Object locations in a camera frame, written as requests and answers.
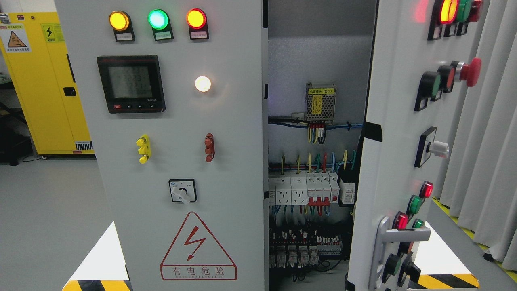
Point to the metal mesh power supply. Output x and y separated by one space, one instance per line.
320 99

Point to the red electric hazard sticker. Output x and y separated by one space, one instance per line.
195 254

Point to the black digital power meter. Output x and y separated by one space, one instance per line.
132 84

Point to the black white rotary switch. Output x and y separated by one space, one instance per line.
183 190

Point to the green indicator light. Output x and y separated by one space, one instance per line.
160 24

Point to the grey cabinet door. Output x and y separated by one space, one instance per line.
412 100
230 189

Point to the silver door handle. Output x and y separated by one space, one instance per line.
387 266

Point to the yellow indicator light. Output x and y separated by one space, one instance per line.
122 26

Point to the grey curtain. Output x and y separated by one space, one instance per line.
481 179

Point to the yellow safety cabinet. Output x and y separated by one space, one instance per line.
37 59

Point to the white indicator light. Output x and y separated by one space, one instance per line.
203 84

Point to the red indicator light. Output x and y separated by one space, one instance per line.
197 24

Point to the white breaker socket row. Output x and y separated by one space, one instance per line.
313 189

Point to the red emergency stop button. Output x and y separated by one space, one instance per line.
467 72

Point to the relay terminal block row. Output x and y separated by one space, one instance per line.
305 246

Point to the white black surge protector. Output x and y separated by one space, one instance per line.
347 181

